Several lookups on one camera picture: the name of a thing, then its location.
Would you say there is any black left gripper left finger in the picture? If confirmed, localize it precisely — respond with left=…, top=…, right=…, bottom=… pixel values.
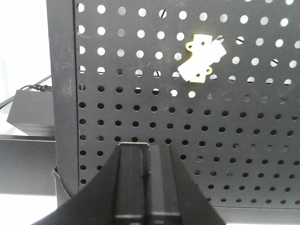
left=114, top=142, right=149, bottom=225

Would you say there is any black power cable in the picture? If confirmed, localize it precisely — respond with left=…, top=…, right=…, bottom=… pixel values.
left=19, top=83, right=53, bottom=92

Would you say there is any black power supply box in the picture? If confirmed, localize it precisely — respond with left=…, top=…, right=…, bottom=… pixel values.
left=7, top=90, right=55, bottom=136

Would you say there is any yellow-white rotary knob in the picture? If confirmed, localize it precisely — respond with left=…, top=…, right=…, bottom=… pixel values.
left=178, top=34, right=226, bottom=83

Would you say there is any black perforated pegboard panel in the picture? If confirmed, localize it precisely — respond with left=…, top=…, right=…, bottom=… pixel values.
left=46, top=0, right=300, bottom=210

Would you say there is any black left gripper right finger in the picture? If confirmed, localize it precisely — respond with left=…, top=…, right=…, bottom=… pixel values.
left=146, top=145, right=180, bottom=225

